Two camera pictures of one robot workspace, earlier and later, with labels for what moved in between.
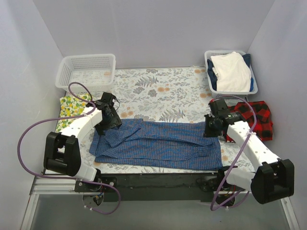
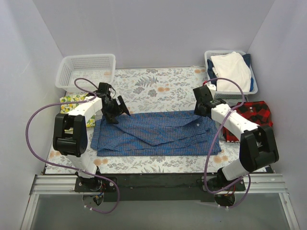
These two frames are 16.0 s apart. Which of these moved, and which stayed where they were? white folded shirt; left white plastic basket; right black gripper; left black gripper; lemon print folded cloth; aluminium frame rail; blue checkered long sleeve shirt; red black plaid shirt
Moved: right black gripper; blue checkered long sleeve shirt; left black gripper
Stayed: aluminium frame rail; white folded shirt; lemon print folded cloth; red black plaid shirt; left white plastic basket
